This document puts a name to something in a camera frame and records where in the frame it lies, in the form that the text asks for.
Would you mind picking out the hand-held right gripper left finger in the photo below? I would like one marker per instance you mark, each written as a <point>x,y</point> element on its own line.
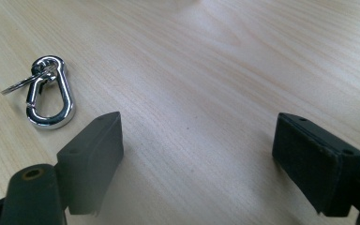
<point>90,165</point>

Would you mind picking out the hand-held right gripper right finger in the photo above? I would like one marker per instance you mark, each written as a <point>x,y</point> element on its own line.
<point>318,168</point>

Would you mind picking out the silver carabiner clip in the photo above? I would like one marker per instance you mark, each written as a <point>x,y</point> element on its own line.
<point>65,93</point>

